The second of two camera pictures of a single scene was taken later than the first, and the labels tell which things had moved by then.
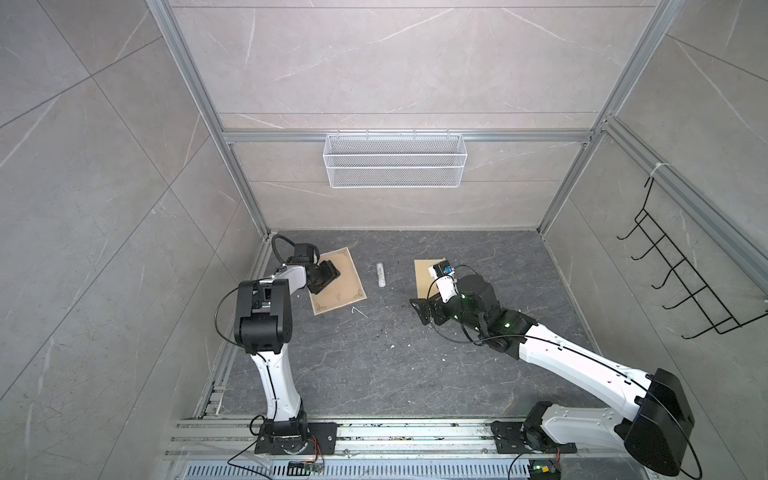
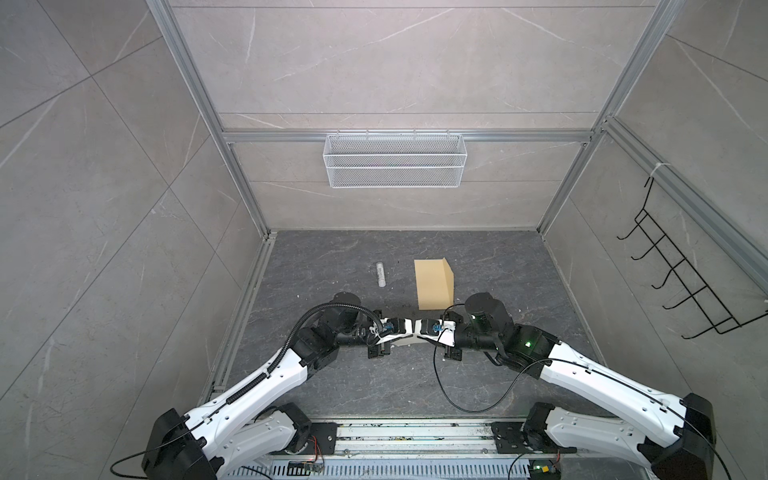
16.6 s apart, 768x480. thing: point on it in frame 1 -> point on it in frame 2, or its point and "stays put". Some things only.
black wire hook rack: [719, 317] stays put
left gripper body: [325, 274] -> [379, 351]
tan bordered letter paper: [347, 289] -> [447, 336]
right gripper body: [443, 311] -> [452, 352]
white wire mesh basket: [390, 161] stays put
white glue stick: [380, 274] stays put
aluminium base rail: [225, 449] stays put
